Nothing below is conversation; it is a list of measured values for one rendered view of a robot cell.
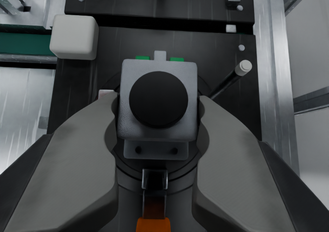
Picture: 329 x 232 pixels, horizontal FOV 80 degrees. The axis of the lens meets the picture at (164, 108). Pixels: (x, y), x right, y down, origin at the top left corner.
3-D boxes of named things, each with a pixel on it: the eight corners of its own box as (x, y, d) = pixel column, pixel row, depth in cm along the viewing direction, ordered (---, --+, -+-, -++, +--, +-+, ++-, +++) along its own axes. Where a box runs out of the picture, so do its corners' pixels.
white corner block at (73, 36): (100, 67, 25) (90, 52, 21) (64, 65, 25) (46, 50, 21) (104, 33, 26) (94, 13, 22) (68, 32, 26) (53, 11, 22)
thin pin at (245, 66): (214, 101, 21) (252, 71, 13) (206, 101, 21) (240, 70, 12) (213, 94, 21) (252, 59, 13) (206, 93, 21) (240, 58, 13)
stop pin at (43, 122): (64, 131, 26) (48, 128, 22) (55, 131, 26) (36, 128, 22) (65, 120, 26) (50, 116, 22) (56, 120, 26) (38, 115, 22)
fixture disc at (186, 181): (220, 194, 21) (226, 198, 19) (86, 191, 20) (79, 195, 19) (217, 69, 24) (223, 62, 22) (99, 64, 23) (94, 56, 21)
